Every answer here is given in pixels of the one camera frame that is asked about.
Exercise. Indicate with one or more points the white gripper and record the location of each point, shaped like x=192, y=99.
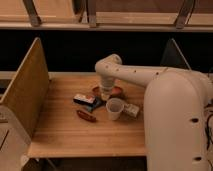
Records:
x=106, y=87

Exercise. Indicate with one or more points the orange ceramic bowl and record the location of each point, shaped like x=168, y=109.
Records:
x=117, y=92

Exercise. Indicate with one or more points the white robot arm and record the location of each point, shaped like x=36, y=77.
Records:
x=174, y=112

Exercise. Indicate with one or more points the white plastic cup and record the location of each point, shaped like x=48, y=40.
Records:
x=114, y=107

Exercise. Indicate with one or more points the black and white box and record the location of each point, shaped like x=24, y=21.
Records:
x=90, y=102

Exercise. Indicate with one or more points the small white box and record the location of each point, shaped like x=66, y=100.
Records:
x=131, y=110

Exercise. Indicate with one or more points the red brown oblong object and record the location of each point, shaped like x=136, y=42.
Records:
x=86, y=116

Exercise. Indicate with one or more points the right dark side panel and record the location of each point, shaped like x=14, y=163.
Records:
x=173, y=56

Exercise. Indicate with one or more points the left wooden side panel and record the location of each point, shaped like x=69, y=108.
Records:
x=21, y=103

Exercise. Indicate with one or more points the wooden shelf frame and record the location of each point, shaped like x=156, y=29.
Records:
x=111, y=15

